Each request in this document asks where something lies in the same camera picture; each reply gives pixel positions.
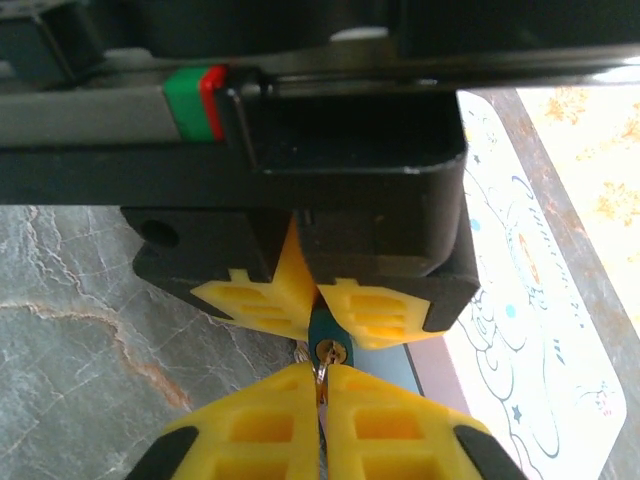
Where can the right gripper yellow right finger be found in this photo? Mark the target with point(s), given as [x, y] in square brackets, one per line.
[395, 430]

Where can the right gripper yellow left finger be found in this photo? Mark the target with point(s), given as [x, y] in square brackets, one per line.
[260, 430]

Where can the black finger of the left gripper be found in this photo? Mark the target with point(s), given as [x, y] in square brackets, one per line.
[390, 260]
[210, 250]

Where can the small metal key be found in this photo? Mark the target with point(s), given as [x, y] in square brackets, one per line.
[322, 370]

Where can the white cartoon printed card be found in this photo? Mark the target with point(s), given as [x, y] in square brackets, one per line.
[525, 300]

